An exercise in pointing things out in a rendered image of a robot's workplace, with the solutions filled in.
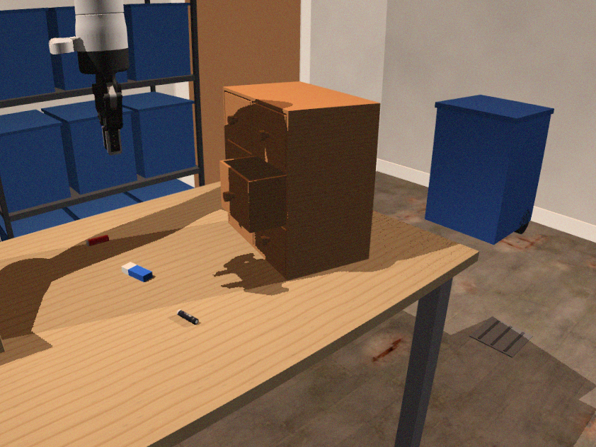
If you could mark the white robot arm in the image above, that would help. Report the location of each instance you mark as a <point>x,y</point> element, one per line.
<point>100,26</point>

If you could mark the small orange wooden chest of drawers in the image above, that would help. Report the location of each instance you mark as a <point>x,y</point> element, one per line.
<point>332,140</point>

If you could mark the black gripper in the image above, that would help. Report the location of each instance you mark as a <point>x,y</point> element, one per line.
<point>105,64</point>

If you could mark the blue and white eraser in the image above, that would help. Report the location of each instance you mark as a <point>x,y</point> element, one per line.
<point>137,272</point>

